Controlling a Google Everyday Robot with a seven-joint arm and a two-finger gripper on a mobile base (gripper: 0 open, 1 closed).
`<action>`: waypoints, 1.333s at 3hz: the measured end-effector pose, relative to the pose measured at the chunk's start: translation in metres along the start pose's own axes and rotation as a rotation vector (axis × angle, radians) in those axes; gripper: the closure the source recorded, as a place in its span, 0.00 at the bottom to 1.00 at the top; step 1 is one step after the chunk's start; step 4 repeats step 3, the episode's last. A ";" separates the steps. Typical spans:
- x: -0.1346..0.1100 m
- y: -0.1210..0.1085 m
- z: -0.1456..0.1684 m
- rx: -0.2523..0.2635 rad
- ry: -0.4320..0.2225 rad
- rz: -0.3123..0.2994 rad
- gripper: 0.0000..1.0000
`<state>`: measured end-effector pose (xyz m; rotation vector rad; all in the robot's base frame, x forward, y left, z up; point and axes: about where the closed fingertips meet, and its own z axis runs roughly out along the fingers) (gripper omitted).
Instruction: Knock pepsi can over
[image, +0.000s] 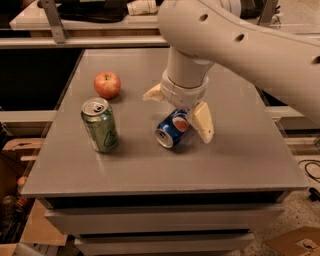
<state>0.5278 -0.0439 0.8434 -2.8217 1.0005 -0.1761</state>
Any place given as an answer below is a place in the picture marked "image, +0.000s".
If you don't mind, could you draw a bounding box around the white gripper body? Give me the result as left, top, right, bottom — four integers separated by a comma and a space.
160, 71, 209, 109

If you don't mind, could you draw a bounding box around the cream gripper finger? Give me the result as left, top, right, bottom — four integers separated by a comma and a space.
188, 101, 214, 144
143, 84, 165, 102

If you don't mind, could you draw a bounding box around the blue pepsi can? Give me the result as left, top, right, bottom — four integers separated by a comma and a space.
155, 109, 191, 149

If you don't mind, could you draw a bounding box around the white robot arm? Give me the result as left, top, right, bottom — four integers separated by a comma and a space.
143, 0, 320, 143

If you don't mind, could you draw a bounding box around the green soda can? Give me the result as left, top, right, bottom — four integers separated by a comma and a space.
81, 97, 119, 153

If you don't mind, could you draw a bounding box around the red apple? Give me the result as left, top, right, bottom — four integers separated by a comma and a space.
94, 71, 121, 99

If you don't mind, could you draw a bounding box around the white paper cup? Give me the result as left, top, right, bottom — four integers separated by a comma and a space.
127, 0, 157, 16

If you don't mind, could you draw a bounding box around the grey drawer cabinet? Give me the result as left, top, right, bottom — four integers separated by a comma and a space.
23, 48, 308, 256

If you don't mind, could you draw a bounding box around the black bag on shelf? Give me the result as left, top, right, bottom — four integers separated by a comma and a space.
57, 0, 128, 23

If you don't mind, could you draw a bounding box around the upper white drawer front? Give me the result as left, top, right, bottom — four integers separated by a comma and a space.
45, 203, 284, 235

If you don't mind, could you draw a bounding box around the white drawer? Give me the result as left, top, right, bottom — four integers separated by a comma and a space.
75, 233, 254, 256
45, 203, 284, 235

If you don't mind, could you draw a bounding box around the lower white drawer front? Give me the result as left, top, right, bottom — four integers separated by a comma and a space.
75, 233, 254, 256

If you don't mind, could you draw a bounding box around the cardboard piece on floor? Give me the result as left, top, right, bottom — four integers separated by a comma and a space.
266, 227, 320, 256

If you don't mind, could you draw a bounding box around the black cable on floor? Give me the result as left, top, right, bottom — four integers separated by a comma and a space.
297, 159, 320, 203

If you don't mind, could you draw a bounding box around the right metal shelf bracket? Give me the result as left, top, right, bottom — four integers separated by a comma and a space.
257, 0, 279, 27

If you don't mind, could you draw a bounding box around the metal shelf bracket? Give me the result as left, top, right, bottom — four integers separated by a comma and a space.
40, 0, 67, 44
257, 0, 279, 27

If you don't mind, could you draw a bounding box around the left metal shelf bracket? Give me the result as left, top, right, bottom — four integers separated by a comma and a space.
40, 0, 67, 44

